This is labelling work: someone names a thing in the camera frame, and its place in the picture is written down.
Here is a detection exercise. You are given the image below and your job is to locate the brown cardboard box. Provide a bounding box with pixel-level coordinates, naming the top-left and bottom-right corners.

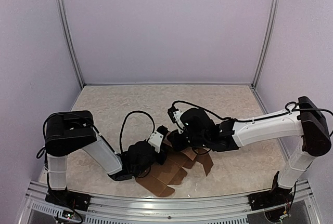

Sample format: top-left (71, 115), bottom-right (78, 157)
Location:
top-left (135, 141), bottom-right (214, 197)

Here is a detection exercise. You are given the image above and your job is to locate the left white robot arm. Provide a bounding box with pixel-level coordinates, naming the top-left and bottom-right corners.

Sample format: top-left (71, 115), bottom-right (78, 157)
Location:
top-left (43, 110), bottom-right (169, 206)

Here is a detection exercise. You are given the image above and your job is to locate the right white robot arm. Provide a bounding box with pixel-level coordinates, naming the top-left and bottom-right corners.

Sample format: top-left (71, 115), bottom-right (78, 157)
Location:
top-left (168, 96), bottom-right (332, 205)

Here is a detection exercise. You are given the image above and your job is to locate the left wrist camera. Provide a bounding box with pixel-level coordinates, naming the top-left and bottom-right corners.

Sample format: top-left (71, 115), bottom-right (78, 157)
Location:
top-left (148, 125), bottom-right (169, 153)

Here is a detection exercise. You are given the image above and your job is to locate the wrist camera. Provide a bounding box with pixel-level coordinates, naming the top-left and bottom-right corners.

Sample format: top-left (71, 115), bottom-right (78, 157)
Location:
top-left (148, 125), bottom-right (169, 153)
top-left (167, 106), bottom-right (183, 124)

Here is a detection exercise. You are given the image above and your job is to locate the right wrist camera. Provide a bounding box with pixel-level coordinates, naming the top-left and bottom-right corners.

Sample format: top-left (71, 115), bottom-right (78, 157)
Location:
top-left (167, 106), bottom-right (183, 124)

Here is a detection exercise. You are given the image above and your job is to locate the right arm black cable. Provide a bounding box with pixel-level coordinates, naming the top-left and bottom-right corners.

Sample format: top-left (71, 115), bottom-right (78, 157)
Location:
top-left (171, 100), bottom-right (235, 122)

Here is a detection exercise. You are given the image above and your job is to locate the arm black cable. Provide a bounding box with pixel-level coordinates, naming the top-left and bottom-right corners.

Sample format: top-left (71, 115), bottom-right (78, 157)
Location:
top-left (119, 111), bottom-right (156, 154)
top-left (171, 100), bottom-right (235, 122)

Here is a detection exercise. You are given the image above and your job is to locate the front aluminium frame rail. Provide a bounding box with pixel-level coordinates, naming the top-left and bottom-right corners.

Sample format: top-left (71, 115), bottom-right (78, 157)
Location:
top-left (18, 179), bottom-right (321, 224)

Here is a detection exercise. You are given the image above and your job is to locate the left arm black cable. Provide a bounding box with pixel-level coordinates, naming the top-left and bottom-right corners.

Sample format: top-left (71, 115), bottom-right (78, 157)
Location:
top-left (119, 111), bottom-right (156, 154)

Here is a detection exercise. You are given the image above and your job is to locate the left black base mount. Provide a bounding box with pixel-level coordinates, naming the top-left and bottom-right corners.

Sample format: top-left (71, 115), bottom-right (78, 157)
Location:
top-left (45, 188), bottom-right (92, 212)

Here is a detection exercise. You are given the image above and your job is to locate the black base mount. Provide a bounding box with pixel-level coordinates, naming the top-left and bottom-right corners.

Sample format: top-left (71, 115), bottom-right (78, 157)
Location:
top-left (45, 188), bottom-right (92, 212)
top-left (248, 172), bottom-right (293, 210)

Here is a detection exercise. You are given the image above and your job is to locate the back aluminium floor rail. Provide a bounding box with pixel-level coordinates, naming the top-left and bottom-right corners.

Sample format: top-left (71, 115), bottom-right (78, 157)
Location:
top-left (84, 82), bottom-right (252, 87)

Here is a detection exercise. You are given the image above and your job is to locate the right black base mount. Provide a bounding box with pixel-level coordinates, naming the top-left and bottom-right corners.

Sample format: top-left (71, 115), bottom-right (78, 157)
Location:
top-left (248, 172), bottom-right (293, 210)

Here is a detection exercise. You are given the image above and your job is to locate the right aluminium corner post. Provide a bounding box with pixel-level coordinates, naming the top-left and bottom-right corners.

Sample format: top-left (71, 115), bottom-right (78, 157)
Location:
top-left (251, 0), bottom-right (279, 90)

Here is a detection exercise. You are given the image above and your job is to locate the aluminium corner post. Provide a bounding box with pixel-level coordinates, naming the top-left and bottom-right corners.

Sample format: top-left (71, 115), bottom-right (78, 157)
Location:
top-left (251, 0), bottom-right (279, 90)
top-left (56, 0), bottom-right (85, 89)

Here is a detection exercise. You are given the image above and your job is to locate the left aluminium corner post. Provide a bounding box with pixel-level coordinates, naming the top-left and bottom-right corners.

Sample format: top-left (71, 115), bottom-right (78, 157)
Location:
top-left (56, 0), bottom-right (85, 89)

